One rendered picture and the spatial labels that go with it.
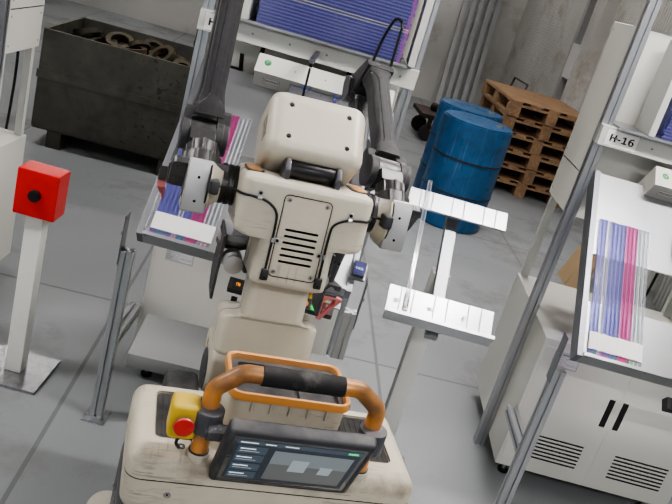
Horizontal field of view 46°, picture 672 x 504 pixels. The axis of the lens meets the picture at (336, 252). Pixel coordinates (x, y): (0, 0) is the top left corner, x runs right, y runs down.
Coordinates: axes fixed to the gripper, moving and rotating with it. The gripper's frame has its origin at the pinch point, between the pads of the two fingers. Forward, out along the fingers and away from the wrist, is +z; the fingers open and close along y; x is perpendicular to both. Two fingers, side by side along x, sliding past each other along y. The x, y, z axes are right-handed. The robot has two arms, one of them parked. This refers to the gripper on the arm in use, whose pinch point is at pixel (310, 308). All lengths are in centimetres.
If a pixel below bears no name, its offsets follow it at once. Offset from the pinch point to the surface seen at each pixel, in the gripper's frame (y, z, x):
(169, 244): -61, 10, -16
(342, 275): -34.1, -1.4, 31.2
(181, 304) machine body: -87, 39, 9
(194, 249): -56, 8, -10
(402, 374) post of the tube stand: -26, 25, 66
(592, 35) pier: -445, -205, 516
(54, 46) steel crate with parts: -367, -9, 2
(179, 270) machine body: -88, 26, 3
